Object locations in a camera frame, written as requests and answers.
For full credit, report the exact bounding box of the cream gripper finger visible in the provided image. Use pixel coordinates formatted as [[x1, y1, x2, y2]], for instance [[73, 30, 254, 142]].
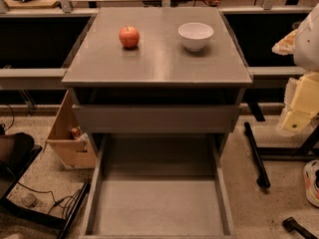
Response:
[[280, 73, 319, 133]]

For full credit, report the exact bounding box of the red apple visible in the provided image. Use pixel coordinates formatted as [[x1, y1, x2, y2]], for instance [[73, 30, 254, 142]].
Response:
[[119, 26, 140, 49]]

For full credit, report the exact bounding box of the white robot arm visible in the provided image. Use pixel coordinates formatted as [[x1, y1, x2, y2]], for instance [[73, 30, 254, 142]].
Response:
[[272, 4, 319, 136]]

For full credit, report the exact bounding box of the grey drawer cabinet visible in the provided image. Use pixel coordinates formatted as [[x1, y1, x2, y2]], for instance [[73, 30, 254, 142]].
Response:
[[63, 7, 252, 149]]

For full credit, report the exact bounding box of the open grey middle drawer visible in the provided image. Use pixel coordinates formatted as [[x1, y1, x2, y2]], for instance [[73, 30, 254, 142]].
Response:
[[80, 134, 236, 239]]

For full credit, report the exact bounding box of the closed grey top drawer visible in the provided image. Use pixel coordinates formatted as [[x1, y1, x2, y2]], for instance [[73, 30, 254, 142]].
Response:
[[73, 105, 239, 133]]

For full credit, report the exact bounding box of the white sneaker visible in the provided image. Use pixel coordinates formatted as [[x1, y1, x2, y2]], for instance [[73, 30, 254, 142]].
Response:
[[303, 159, 319, 207]]

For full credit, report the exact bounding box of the black desk leg bar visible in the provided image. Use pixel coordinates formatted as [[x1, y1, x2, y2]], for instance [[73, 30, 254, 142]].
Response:
[[244, 122, 270, 189]]

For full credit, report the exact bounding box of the white ceramic bowl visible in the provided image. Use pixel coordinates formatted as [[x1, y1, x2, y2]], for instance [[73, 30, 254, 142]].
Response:
[[178, 23, 214, 52]]

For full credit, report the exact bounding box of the cardboard box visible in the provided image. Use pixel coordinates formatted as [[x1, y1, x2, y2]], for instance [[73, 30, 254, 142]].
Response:
[[46, 92, 96, 169]]

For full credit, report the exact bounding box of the clear plastic bottle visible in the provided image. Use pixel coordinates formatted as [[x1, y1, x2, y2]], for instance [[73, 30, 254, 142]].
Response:
[[21, 192, 43, 208]]

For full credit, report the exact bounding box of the black tool handle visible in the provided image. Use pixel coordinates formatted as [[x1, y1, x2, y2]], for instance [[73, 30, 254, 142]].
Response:
[[282, 217, 318, 239]]

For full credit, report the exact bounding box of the black cable on floor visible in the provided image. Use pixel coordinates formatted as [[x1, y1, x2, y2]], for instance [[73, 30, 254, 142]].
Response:
[[17, 181, 83, 219]]

